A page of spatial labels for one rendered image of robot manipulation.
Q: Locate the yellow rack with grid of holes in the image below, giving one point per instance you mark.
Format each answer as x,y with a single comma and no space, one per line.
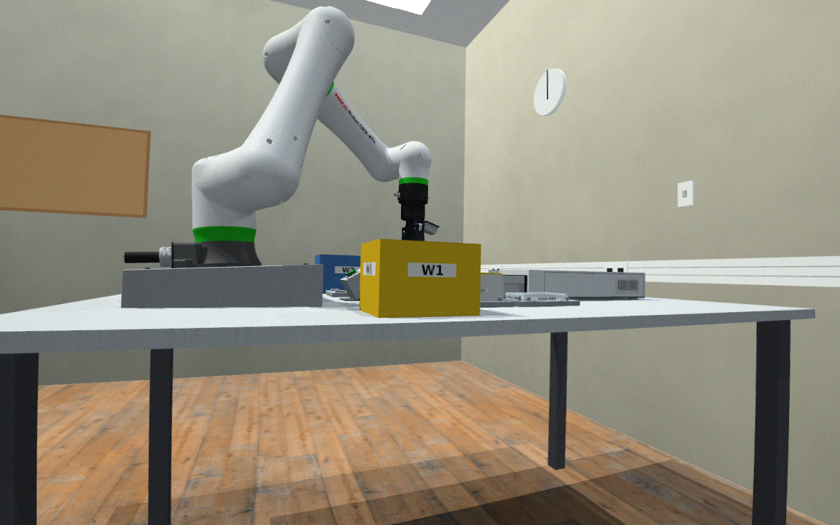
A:
492,286

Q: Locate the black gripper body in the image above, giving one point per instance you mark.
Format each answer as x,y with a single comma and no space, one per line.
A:
412,213

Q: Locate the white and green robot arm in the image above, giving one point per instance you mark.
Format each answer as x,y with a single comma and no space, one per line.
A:
265,171

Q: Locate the blue bin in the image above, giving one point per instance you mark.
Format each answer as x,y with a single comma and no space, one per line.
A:
335,267

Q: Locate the yellow waste bin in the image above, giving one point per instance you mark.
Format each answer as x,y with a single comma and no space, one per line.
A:
402,278

